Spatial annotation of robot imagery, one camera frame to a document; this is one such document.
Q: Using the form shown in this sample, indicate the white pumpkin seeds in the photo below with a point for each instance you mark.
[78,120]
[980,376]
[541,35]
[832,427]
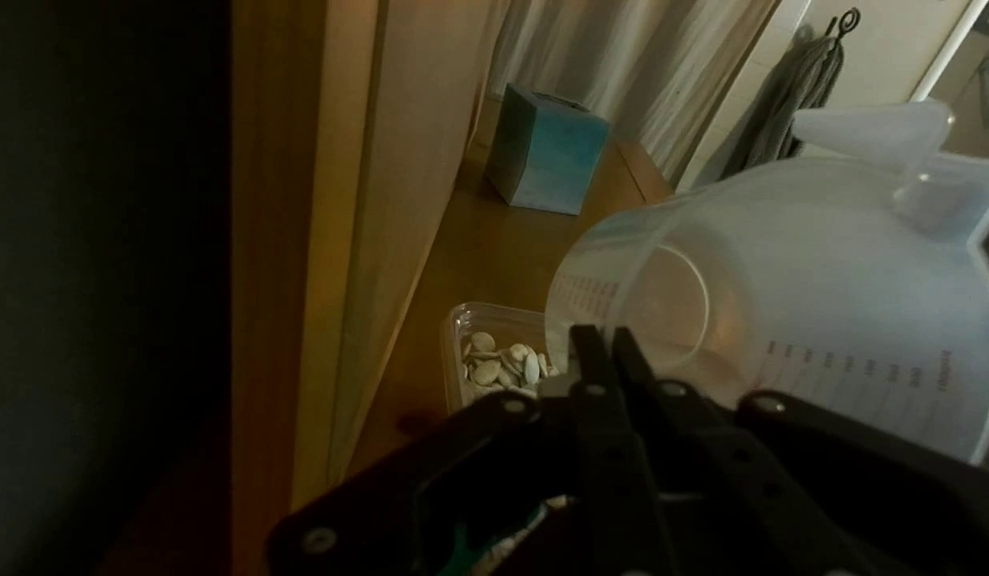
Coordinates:
[496,363]

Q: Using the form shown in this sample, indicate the teal tissue box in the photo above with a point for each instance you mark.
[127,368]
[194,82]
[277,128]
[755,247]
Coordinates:
[545,155]

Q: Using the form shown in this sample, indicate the translucent plastic measuring jug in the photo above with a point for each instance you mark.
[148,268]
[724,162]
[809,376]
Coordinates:
[856,277]

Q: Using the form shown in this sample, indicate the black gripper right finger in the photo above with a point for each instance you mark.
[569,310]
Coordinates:
[815,501]

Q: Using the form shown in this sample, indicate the large wooden board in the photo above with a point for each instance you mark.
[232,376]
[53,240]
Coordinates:
[342,211]

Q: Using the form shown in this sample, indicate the clear plastic tray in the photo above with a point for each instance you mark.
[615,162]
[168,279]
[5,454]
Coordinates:
[495,322]

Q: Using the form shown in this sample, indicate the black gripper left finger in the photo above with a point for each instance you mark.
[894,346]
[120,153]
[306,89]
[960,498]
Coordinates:
[463,492]

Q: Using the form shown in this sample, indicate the hanging grey garment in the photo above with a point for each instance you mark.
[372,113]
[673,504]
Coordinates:
[790,102]

